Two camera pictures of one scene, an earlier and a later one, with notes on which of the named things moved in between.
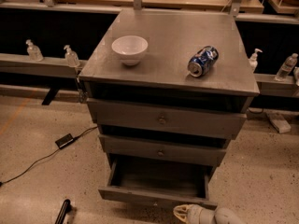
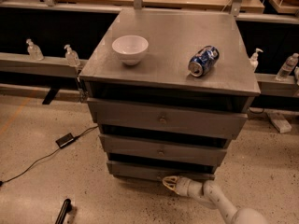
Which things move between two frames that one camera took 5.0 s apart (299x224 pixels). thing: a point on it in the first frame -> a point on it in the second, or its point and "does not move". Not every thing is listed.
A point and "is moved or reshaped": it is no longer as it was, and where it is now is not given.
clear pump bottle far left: x=34 y=52 does not move
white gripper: x=198 y=216 -> x=183 y=186
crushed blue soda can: x=203 y=62 does not move
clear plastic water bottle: x=290 y=63 does not move
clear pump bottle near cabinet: x=71 y=57 does not move
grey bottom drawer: x=158 y=181 is moved or reshaped
